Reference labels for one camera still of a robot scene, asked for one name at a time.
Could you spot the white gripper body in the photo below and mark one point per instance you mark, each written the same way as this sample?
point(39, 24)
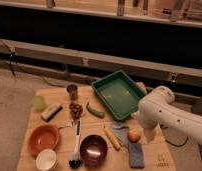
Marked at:
point(149, 134)

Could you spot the blue grey sponge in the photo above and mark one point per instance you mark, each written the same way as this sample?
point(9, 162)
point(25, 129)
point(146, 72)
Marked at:
point(136, 159)

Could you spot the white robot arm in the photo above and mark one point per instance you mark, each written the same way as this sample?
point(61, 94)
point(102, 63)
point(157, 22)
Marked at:
point(156, 108)

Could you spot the green plastic tray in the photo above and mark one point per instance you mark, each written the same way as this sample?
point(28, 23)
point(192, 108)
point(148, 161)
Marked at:
point(119, 94)

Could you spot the red yellow apple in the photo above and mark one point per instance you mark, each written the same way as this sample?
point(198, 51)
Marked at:
point(134, 135)

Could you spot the grey cloth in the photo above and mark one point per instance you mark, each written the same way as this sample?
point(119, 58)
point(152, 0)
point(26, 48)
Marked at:
point(121, 130)

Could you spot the green pepper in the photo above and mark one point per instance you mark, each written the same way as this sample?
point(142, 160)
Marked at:
point(94, 111)

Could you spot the dark red bowl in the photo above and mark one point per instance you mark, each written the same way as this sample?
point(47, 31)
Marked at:
point(93, 150)

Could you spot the brown grape bunch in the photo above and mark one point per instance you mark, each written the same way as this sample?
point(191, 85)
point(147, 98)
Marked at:
point(76, 110)

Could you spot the metal cup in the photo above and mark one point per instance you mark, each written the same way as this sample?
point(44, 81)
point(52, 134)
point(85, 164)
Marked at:
point(72, 90)

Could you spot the black white eraser block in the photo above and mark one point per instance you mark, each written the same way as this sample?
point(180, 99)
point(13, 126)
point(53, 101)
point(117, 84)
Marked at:
point(50, 112)

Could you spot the orange bowl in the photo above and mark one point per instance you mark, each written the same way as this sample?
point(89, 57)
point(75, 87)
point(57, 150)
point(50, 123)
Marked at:
point(43, 137)

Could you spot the white cup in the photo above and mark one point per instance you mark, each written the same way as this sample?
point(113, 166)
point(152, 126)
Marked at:
point(46, 160)

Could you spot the pale green cup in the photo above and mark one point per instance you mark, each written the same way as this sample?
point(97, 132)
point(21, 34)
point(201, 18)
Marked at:
point(38, 103)

